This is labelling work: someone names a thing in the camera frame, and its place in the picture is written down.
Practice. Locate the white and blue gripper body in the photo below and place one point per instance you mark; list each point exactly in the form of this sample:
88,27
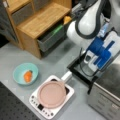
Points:
101,51

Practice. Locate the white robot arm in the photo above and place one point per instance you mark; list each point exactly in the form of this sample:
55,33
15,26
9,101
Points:
97,32

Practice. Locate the oven glass door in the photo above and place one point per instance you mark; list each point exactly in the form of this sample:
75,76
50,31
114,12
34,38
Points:
81,71

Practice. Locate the silver toaster oven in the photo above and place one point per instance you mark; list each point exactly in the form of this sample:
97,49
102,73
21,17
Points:
104,96

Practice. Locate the green item in drawer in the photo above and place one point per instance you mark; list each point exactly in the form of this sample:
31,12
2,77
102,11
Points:
57,29

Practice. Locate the yellow item in drawer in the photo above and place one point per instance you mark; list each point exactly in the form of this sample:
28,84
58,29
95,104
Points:
67,19

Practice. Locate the pink pan with lid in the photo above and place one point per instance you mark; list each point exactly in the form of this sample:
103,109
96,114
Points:
52,93

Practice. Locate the orange carrot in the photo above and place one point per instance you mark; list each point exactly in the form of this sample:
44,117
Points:
28,76

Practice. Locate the wooden drawer cabinet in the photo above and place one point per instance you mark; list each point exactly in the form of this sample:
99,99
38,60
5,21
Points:
23,21

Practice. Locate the white induction cooker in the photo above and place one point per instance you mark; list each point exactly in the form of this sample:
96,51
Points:
47,113

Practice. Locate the teal bowl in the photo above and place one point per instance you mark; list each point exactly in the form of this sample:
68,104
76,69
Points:
20,70

